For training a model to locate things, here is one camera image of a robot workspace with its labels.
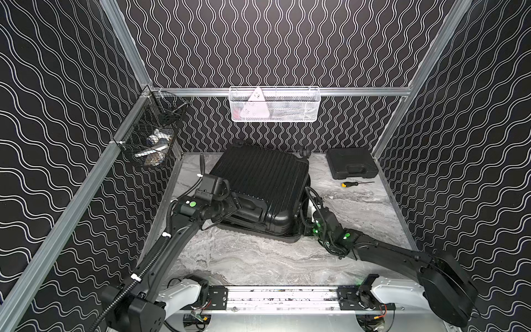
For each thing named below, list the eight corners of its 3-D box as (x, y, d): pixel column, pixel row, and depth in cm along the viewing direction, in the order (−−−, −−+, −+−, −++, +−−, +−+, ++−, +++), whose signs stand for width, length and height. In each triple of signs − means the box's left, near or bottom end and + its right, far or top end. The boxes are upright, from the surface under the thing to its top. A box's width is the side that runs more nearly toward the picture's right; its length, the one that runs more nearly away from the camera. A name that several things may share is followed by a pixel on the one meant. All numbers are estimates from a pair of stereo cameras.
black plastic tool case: (332, 180, 111) (335, 171, 106) (324, 151, 125) (327, 142, 120) (374, 180, 111) (380, 171, 106) (362, 151, 125) (366, 142, 120)
